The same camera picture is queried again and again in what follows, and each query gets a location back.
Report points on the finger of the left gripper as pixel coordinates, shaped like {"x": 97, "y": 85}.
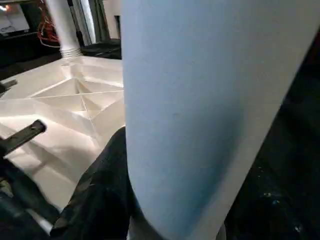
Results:
{"x": 25, "y": 136}
{"x": 25, "y": 192}

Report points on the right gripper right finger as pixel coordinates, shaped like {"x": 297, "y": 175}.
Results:
{"x": 280, "y": 215}

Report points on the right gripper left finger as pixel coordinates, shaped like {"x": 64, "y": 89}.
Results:
{"x": 100, "y": 200}

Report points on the white plastic table top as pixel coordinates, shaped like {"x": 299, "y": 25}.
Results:
{"x": 60, "y": 115}

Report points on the white plastic table leg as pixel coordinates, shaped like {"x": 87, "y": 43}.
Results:
{"x": 62, "y": 25}
{"x": 200, "y": 100}

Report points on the black plastic mat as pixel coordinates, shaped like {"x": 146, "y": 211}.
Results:
{"x": 295, "y": 150}

